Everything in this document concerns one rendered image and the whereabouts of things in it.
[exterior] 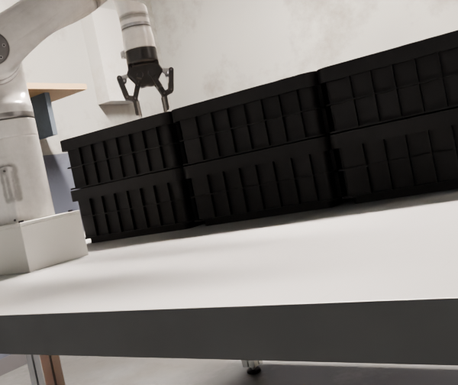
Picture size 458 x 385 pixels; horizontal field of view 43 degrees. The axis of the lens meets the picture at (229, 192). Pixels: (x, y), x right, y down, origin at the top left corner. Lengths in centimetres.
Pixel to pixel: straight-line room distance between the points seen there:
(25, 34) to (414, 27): 289
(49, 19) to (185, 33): 343
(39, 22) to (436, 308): 85
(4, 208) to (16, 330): 45
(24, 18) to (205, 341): 74
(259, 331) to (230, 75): 384
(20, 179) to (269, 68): 316
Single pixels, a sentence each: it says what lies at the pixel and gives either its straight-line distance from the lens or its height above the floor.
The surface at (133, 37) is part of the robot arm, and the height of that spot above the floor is 114.
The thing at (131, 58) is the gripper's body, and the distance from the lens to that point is 141.
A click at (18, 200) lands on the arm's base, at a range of 102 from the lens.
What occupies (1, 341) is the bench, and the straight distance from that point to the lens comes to 64.
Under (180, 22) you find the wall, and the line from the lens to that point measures 450.
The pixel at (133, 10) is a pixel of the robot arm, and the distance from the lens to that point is 143.
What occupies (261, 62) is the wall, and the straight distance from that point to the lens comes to 408.
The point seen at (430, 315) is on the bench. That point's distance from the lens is 36.
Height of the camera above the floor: 79
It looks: 2 degrees down
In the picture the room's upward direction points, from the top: 11 degrees counter-clockwise
